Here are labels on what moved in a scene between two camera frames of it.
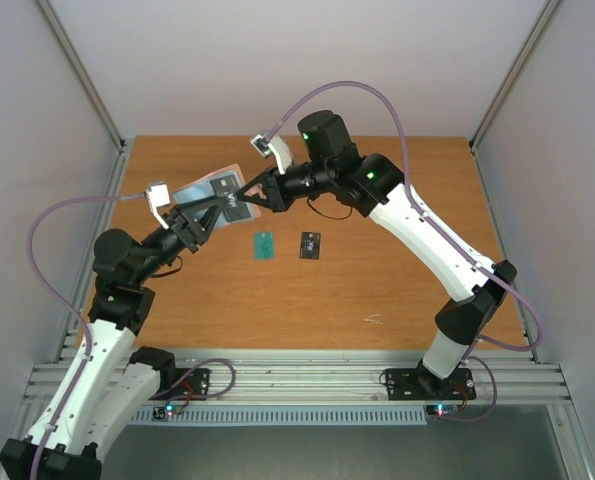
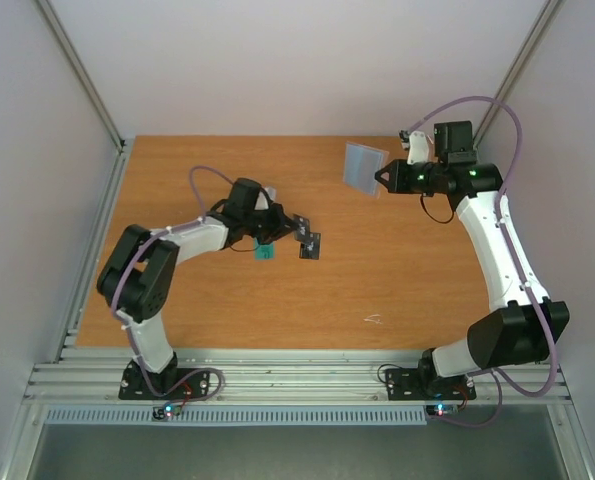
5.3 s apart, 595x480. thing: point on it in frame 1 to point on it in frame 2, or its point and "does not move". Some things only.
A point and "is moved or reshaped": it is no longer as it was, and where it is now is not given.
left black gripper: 191,233 to 280,230
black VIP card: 310,245 does not move
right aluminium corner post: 533,42 does not move
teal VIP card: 264,245 does not move
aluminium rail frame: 231,377 does not move
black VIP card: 225,190 is moved or reshaped
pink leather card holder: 201,189 is moved or reshaped
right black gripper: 275,191 to 394,176
